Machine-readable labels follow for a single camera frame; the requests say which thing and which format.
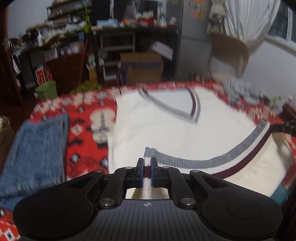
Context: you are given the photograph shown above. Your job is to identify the white curtain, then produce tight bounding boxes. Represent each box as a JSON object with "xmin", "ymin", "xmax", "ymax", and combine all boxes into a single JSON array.
[{"xmin": 222, "ymin": 0, "xmax": 281, "ymax": 55}]

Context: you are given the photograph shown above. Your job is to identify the printed cardboard box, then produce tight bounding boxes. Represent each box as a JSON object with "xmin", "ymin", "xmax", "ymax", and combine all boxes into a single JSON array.
[{"xmin": 120, "ymin": 53, "xmax": 164, "ymax": 86}]

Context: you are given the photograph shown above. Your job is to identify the black desk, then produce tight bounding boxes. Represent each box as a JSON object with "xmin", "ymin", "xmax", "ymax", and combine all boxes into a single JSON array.
[{"xmin": 91, "ymin": 25, "xmax": 179, "ymax": 86}]

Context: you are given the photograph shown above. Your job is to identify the window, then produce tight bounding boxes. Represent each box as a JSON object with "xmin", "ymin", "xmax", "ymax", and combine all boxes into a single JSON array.
[{"xmin": 266, "ymin": 0, "xmax": 296, "ymax": 55}]

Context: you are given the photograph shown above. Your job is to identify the white flat box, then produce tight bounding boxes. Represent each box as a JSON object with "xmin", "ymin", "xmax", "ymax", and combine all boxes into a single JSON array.
[{"xmin": 150, "ymin": 41, "xmax": 174, "ymax": 59}]

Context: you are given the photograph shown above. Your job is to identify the red upright box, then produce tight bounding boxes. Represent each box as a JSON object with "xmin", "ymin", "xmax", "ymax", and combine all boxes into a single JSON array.
[{"xmin": 35, "ymin": 65, "xmax": 54, "ymax": 84}]

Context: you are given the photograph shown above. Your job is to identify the cluttered shelf rack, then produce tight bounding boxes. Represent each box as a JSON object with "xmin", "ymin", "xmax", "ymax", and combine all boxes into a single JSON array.
[{"xmin": 46, "ymin": 0, "xmax": 93, "ymax": 28}]

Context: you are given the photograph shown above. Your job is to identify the yellow-green plastic crate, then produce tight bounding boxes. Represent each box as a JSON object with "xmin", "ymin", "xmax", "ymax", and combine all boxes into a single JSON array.
[{"xmin": 70, "ymin": 81, "xmax": 103, "ymax": 94}]

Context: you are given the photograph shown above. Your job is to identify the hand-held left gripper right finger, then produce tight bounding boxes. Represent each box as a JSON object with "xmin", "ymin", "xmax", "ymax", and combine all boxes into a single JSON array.
[{"xmin": 151, "ymin": 158, "xmax": 234, "ymax": 209}]

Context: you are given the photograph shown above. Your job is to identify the small cardboard box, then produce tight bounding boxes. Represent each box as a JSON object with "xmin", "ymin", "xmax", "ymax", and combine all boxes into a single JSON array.
[{"xmin": 0, "ymin": 116, "xmax": 15, "ymax": 167}]

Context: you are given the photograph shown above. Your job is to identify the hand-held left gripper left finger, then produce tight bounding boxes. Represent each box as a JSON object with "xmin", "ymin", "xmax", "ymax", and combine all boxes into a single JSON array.
[{"xmin": 61, "ymin": 158, "xmax": 144, "ymax": 209}]

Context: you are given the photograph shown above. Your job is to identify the grey sweater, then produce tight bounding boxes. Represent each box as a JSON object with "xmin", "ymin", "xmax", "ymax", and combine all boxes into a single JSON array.
[{"xmin": 222, "ymin": 79, "xmax": 270, "ymax": 106}]

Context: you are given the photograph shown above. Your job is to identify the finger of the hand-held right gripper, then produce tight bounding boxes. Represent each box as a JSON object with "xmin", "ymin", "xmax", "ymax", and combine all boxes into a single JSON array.
[{"xmin": 270, "ymin": 120, "xmax": 296, "ymax": 136}]

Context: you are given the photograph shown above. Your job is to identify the green waste bin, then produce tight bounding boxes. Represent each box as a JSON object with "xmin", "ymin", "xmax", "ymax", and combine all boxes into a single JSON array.
[{"xmin": 35, "ymin": 81, "xmax": 58, "ymax": 101}]

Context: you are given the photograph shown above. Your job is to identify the grey refrigerator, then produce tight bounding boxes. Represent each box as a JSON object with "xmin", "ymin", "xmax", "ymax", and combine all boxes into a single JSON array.
[{"xmin": 166, "ymin": 0, "xmax": 213, "ymax": 81}]

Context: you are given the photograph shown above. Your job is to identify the hanging beige garment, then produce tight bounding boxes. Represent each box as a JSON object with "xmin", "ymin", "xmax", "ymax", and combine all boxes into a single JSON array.
[{"xmin": 206, "ymin": 0, "xmax": 226, "ymax": 33}]

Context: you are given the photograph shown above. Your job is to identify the wooden drawer cabinet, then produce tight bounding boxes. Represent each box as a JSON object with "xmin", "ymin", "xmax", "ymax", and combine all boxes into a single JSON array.
[{"xmin": 46, "ymin": 54, "xmax": 89, "ymax": 95}]

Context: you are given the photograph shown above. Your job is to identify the cream knit vest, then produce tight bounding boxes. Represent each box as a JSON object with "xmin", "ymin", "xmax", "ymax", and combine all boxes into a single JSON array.
[{"xmin": 107, "ymin": 85, "xmax": 293, "ymax": 200}]

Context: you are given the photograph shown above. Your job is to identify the beige chair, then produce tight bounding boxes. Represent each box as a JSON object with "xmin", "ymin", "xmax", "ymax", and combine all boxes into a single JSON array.
[{"xmin": 208, "ymin": 32, "xmax": 250, "ymax": 80}]

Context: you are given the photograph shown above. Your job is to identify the wooden nightstand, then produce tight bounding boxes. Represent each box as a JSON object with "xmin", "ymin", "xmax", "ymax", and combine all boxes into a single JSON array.
[{"xmin": 279, "ymin": 102, "xmax": 296, "ymax": 123}]

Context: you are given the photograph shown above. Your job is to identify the green cutting mat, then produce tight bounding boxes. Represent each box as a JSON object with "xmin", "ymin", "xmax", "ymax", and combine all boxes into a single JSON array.
[{"xmin": 270, "ymin": 185, "xmax": 290, "ymax": 205}]

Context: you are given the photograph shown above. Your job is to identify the blue jeans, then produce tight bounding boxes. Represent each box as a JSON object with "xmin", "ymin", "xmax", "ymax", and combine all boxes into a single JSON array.
[{"xmin": 0, "ymin": 113, "xmax": 70, "ymax": 211}]

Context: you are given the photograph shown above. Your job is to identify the red patterned blanket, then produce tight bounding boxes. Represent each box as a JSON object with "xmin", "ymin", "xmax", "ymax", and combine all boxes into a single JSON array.
[{"xmin": 0, "ymin": 80, "xmax": 296, "ymax": 241}]

